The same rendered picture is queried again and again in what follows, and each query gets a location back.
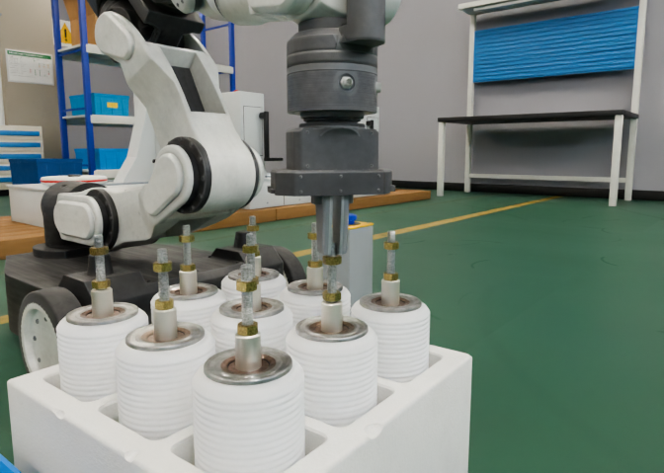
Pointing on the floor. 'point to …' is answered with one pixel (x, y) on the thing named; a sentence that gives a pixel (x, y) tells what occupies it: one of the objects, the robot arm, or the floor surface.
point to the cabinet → (18, 149)
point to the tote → (31, 171)
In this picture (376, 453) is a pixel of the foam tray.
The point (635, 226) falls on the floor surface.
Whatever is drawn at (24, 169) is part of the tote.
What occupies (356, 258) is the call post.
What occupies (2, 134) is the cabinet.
